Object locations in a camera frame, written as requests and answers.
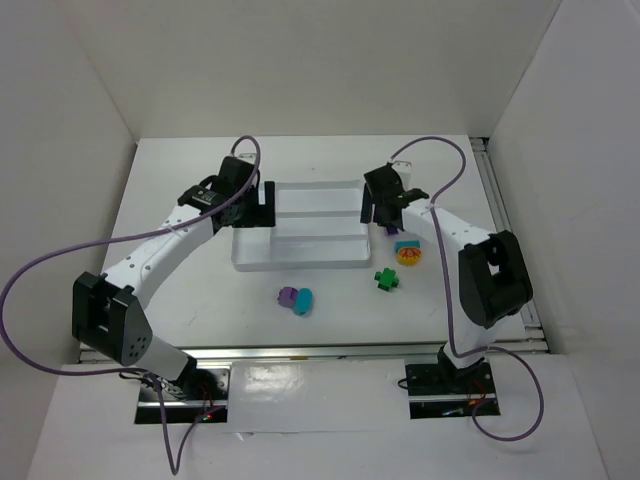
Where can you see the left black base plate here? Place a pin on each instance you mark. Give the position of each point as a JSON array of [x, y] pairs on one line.
[[183, 408]]

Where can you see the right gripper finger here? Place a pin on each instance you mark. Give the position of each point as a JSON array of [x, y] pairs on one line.
[[390, 216], [367, 206]]

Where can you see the aluminium rail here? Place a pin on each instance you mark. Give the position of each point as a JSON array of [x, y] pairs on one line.
[[535, 334], [342, 351]]

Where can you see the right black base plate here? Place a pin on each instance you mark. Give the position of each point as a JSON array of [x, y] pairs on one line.
[[431, 396]]

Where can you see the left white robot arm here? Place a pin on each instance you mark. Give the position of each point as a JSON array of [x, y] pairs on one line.
[[108, 310]]

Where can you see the aluminium right side rail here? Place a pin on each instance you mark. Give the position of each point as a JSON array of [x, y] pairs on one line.
[[535, 334]]

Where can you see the purple square lego brick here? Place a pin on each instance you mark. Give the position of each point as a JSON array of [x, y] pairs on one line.
[[287, 297]]

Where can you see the aluminium front rail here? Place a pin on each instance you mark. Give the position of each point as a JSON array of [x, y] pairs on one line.
[[342, 351]]

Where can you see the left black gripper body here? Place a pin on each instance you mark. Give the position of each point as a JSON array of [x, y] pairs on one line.
[[268, 203]]

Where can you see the teal rounded lego brick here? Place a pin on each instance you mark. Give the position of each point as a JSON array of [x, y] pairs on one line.
[[304, 302]]

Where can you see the yellow round printed lego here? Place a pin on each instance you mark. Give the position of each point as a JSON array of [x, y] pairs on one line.
[[409, 256]]

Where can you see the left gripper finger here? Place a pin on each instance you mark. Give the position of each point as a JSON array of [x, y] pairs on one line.
[[264, 211], [244, 213]]

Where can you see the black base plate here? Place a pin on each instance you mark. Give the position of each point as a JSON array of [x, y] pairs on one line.
[[431, 396], [183, 408]]

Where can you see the green cross lego stack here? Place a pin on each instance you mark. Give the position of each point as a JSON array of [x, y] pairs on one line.
[[386, 279]]

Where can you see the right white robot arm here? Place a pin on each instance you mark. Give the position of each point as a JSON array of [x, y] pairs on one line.
[[484, 273]]

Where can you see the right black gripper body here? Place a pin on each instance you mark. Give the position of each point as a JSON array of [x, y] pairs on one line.
[[368, 205]]

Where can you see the white divided sorting tray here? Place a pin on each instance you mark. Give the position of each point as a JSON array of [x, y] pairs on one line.
[[317, 226]]

